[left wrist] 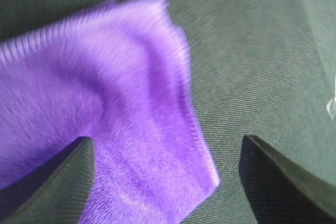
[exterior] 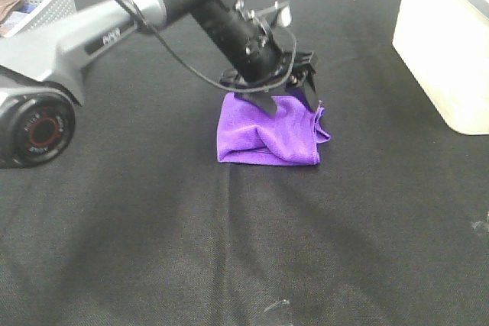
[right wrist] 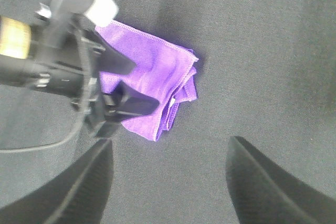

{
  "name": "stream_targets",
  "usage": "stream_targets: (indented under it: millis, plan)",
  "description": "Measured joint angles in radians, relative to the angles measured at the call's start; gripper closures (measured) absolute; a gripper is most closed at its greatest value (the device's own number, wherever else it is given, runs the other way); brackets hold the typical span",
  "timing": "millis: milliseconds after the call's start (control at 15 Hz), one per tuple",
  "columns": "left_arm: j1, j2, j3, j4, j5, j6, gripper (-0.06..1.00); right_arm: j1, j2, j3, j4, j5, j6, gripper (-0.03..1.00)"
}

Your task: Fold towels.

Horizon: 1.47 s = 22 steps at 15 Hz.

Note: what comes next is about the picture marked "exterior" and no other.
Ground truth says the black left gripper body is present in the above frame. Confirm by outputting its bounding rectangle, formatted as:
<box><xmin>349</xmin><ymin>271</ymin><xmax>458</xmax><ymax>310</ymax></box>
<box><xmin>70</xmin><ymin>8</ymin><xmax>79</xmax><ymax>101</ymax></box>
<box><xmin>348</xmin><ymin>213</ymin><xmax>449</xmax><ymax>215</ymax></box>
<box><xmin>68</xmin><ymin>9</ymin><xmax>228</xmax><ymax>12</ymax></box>
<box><xmin>219</xmin><ymin>50</ymin><xmax>317</xmax><ymax>93</ymax></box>

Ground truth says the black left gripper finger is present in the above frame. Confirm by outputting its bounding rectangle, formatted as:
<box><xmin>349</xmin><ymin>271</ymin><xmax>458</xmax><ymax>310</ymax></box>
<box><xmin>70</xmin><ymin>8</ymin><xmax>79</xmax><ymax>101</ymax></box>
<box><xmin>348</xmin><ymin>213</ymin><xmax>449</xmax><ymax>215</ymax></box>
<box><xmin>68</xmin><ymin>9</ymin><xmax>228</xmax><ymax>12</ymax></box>
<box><xmin>247</xmin><ymin>92</ymin><xmax>277</xmax><ymax>117</ymax></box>
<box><xmin>287</xmin><ymin>73</ymin><xmax>319</xmax><ymax>112</ymax></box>

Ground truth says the purple microfiber towel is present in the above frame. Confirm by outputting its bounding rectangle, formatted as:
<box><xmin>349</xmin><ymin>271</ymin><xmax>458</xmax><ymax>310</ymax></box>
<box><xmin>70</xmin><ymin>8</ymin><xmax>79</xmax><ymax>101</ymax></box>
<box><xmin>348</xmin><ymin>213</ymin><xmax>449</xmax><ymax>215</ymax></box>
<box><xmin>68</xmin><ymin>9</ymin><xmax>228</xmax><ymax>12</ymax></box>
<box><xmin>216</xmin><ymin>93</ymin><xmax>331</xmax><ymax>166</ymax></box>

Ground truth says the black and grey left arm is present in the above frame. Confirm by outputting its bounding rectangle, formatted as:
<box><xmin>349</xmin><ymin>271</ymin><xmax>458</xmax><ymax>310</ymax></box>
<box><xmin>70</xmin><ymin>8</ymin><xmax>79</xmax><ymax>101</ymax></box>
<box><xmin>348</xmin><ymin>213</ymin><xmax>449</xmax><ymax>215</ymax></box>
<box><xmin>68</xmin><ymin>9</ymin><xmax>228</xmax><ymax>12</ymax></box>
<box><xmin>1</xmin><ymin>0</ymin><xmax>319</xmax><ymax>169</ymax></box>

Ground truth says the white plastic storage box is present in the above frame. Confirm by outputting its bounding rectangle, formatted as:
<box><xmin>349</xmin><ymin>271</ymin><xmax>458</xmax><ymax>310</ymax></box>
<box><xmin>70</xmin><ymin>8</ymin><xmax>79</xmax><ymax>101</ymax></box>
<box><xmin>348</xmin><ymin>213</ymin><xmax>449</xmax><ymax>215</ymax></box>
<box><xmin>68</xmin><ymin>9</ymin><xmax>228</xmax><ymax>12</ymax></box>
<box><xmin>392</xmin><ymin>0</ymin><xmax>488</xmax><ymax>135</ymax></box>

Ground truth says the black table cloth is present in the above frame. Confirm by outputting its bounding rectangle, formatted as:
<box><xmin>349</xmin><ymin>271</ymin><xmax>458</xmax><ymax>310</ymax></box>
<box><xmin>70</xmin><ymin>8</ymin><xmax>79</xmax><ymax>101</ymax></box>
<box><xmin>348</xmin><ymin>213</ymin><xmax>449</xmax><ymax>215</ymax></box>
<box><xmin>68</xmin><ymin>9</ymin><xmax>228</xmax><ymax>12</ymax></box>
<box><xmin>1</xmin><ymin>0</ymin><xmax>488</xmax><ymax>325</ymax></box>

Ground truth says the blue cloth in basket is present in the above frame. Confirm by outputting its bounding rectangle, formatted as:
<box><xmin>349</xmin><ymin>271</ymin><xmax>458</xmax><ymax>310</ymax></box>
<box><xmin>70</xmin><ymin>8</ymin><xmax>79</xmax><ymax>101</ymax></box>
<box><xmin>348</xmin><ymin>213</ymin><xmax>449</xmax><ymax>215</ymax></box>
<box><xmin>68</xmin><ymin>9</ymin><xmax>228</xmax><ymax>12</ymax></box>
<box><xmin>1</xmin><ymin>5</ymin><xmax>30</xmax><ymax>34</ymax></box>

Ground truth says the brown cloth in basket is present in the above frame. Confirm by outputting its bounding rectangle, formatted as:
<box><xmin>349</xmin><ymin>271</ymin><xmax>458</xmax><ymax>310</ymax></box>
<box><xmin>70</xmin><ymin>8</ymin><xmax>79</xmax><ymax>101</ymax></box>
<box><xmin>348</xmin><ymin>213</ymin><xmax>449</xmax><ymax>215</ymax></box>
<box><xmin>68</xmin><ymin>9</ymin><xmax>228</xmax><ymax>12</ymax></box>
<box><xmin>0</xmin><ymin>0</ymin><xmax>24</xmax><ymax>27</ymax></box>

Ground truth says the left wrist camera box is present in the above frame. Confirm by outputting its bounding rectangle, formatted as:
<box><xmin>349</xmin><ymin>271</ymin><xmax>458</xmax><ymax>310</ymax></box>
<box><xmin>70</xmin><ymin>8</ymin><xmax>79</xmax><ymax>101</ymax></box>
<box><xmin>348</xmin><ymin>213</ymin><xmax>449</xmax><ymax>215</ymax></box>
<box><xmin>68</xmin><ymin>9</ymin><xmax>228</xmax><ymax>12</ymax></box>
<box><xmin>254</xmin><ymin>1</ymin><xmax>293</xmax><ymax>28</ymax></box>

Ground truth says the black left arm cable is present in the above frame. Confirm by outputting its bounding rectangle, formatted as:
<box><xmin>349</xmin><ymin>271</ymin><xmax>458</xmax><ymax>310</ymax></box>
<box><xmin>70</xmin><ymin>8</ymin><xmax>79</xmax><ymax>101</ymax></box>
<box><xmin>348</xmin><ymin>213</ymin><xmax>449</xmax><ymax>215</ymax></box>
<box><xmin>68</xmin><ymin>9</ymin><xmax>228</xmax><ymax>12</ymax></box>
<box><xmin>57</xmin><ymin>0</ymin><xmax>298</xmax><ymax>94</ymax></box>

